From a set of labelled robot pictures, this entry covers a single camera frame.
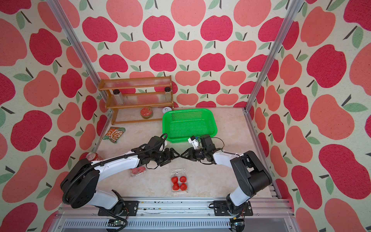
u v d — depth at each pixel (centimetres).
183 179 82
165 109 111
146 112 114
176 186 79
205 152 73
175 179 82
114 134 103
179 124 111
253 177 46
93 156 82
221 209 73
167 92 101
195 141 84
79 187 43
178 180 82
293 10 71
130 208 75
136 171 86
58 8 70
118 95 98
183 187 79
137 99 118
